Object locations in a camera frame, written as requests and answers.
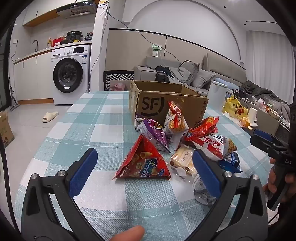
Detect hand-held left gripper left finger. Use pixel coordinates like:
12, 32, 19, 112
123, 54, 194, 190
21, 148, 104, 241

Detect person's left hand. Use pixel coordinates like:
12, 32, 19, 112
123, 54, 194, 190
109, 226, 146, 241

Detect red triangular snack bag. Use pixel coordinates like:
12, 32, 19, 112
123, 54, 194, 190
112, 134, 171, 181

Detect grey sofa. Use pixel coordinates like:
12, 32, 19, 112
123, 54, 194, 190
134, 53, 247, 96

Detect red box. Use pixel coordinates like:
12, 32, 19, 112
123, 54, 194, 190
52, 37, 67, 47

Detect red white noodle snack bag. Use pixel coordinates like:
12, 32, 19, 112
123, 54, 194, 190
164, 101, 189, 151

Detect grey hoodie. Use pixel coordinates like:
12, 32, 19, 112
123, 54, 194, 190
169, 68, 185, 84

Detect purple snack bag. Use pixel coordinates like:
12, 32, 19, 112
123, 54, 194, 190
135, 114, 171, 153

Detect white kitchen base cabinet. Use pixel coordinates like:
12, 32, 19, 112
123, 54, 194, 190
13, 50, 55, 105

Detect blue white snack packet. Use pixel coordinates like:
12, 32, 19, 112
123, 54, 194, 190
217, 151, 242, 174

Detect dark jacket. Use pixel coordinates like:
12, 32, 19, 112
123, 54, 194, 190
155, 65, 173, 82

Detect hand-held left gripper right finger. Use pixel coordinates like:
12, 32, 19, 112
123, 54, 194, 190
185, 149, 270, 241

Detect white wall socket device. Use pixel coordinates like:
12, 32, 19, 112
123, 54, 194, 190
151, 44, 163, 57

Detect grey pillow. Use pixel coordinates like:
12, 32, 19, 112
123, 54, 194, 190
179, 61, 200, 84
191, 69, 216, 89

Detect pink cloth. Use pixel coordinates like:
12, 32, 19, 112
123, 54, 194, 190
109, 83, 127, 91

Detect white wall cabinet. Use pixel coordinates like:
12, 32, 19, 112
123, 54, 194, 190
22, 0, 77, 28

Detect yellow plastic bag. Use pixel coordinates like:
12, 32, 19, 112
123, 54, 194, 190
222, 96, 249, 120

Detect beige slipper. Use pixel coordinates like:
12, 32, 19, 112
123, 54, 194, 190
42, 111, 59, 123

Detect black pressure cooker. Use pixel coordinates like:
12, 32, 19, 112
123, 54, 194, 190
66, 31, 83, 43

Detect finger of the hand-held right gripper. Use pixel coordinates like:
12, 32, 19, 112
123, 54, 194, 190
253, 128, 288, 149
250, 135, 278, 154

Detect floor mop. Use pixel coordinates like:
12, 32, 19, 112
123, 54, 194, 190
8, 86, 20, 110

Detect dark green coat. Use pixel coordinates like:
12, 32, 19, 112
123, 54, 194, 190
240, 81, 289, 121

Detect small cardboard box orange print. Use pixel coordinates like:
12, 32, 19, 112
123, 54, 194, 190
0, 111, 15, 149

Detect white crinkled snack packet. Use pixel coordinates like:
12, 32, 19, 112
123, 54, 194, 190
192, 173, 222, 205

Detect light blue pillow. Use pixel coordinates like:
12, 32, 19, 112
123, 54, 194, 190
214, 77, 241, 90

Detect steel range hood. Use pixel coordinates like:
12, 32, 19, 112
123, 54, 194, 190
57, 0, 100, 19

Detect person's right hand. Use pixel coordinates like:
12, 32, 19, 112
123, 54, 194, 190
262, 158, 281, 200

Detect black white patterned basket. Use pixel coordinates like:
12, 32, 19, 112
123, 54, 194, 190
103, 71, 134, 91

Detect white waste bin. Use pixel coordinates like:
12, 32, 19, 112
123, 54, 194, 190
208, 80, 228, 108

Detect white curtain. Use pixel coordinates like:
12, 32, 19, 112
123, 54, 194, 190
246, 30, 288, 102

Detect white washing machine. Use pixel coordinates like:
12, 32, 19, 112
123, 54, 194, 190
51, 44, 92, 106

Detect white paper cup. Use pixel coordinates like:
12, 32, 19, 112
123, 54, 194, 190
247, 107, 258, 123

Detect large brown cardboard box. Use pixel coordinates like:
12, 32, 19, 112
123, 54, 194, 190
129, 80, 209, 130

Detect cream bread packet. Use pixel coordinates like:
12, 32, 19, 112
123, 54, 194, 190
170, 145, 198, 178

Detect red pink-cream cookie packet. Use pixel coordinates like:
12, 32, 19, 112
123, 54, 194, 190
183, 116, 220, 145

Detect white bowl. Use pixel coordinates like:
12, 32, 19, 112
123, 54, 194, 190
268, 108, 281, 120

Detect beige coffee table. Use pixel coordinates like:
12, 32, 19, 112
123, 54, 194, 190
223, 93, 289, 137

